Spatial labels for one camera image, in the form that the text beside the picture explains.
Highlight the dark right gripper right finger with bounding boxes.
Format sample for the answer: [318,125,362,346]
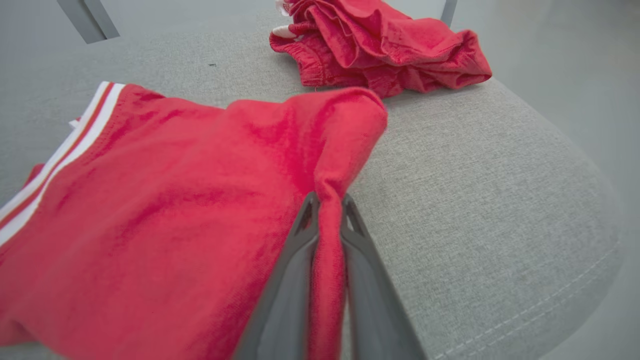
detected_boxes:
[339,193,429,360]

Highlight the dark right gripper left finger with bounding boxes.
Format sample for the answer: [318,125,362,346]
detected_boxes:
[232,191,321,360]

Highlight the red white number 23 jersey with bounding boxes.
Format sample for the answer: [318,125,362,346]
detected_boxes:
[0,81,389,360]

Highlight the red shorts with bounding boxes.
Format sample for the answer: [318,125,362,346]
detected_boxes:
[269,0,493,100]

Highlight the grey metal leg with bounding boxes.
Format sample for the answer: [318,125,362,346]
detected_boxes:
[439,0,459,29]

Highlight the grey vertical post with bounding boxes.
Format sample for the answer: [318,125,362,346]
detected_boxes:
[56,0,121,45]

